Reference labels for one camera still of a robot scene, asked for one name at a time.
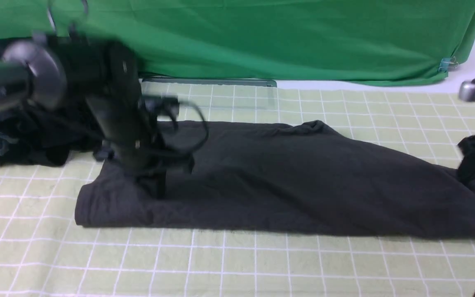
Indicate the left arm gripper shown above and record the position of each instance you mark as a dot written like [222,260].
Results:
[131,129]

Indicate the dark gray long-sleeve top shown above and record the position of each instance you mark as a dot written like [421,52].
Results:
[289,179]

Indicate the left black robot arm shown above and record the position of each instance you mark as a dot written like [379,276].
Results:
[122,80]

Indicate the pile of dark clothes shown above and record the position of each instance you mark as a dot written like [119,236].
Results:
[43,113]

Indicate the green backdrop cloth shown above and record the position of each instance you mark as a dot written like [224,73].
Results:
[373,42]

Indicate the gray metal bar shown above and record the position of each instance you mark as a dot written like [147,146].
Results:
[220,82]

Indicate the light green grid mat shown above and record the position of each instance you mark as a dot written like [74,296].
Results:
[44,254]

